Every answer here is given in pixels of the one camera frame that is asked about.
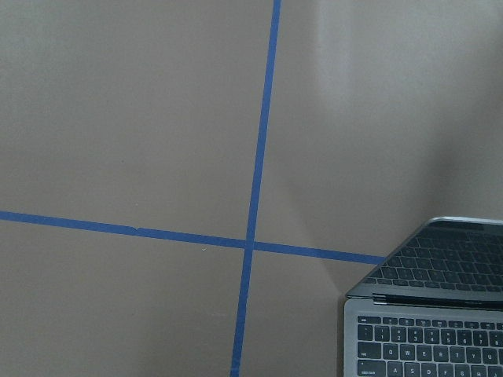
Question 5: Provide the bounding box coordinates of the grey laptop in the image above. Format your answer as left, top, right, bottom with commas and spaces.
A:
343, 217, 502, 377

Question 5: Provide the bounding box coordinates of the blue tape line lengthwise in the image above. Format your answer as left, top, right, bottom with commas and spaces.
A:
229, 0, 281, 376

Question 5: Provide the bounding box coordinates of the blue tape line crosswise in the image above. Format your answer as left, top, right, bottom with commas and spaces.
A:
1, 211, 384, 265

